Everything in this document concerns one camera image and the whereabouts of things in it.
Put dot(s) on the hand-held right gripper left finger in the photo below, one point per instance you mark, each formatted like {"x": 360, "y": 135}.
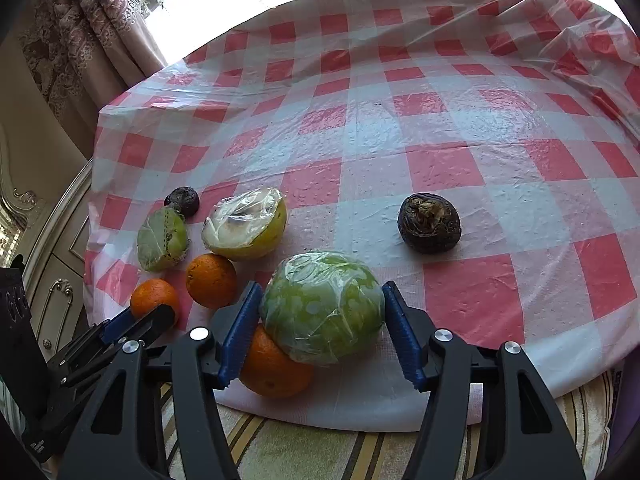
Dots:
{"x": 242, "y": 336}

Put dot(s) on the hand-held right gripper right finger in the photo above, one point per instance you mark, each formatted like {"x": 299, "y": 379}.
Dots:
{"x": 403, "y": 341}

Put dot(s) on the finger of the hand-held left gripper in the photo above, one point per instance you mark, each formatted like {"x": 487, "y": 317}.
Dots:
{"x": 152, "y": 322}
{"x": 117, "y": 325}

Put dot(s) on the large plastic-wrapped green fruit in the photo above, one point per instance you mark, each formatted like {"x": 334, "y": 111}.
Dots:
{"x": 322, "y": 307}

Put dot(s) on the large orange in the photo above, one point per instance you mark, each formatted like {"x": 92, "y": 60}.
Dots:
{"x": 275, "y": 367}

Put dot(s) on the small plastic-wrapped green fruit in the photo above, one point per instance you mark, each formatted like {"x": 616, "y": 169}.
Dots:
{"x": 162, "y": 240}

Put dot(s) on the plastic-wrapped halved pomelo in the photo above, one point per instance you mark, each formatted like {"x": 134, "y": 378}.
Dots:
{"x": 245, "y": 230}

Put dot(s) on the cream ornate cabinet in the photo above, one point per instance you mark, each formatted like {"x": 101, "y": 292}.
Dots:
{"x": 47, "y": 240}

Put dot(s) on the large dark water chestnut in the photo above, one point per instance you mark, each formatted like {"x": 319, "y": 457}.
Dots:
{"x": 429, "y": 222}

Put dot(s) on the small dark water chestnut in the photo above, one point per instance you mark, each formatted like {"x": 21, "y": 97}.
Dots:
{"x": 183, "y": 201}

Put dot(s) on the striped towel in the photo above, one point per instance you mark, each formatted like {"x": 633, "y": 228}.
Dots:
{"x": 320, "y": 452}

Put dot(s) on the red checkered plastic tablecloth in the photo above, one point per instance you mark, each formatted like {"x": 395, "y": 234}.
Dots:
{"x": 380, "y": 125}

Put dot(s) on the patterned pink curtain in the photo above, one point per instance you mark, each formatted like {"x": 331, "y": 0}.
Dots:
{"x": 95, "y": 25}

